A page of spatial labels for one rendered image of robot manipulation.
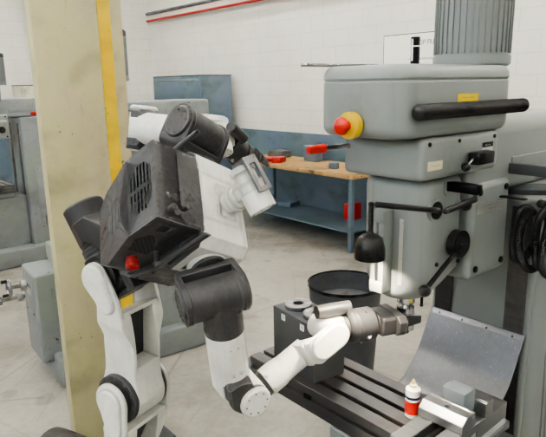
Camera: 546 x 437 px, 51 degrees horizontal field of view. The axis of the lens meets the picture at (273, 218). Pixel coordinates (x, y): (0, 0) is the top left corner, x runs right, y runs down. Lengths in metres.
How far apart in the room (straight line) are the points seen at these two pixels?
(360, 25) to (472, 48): 5.63
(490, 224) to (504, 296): 0.32
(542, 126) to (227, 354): 1.11
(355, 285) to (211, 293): 2.73
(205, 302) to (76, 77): 1.77
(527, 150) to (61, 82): 1.94
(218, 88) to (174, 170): 7.50
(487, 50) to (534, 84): 4.39
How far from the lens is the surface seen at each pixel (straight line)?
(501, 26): 1.62
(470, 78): 1.44
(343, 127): 1.26
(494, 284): 1.86
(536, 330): 1.87
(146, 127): 1.57
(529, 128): 1.76
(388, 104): 1.25
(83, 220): 1.57
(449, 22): 1.62
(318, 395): 1.77
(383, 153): 1.38
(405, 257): 1.43
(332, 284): 3.88
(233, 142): 1.81
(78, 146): 2.79
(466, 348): 1.93
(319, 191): 7.74
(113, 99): 2.85
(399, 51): 6.80
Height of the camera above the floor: 1.85
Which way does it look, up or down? 13 degrees down
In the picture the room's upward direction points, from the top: 1 degrees counter-clockwise
